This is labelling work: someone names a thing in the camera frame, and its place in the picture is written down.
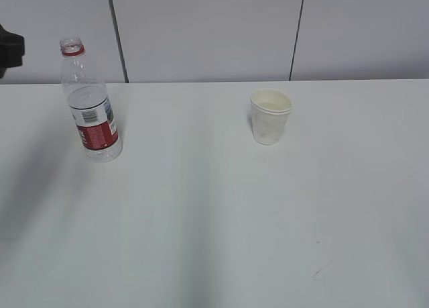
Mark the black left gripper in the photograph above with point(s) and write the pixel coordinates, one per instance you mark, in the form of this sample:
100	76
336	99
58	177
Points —
12	50

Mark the clear water bottle red label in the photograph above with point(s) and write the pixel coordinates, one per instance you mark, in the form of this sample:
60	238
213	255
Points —
87	97

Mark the white paper cup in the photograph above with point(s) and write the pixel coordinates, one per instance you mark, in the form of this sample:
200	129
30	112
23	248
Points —
270	110

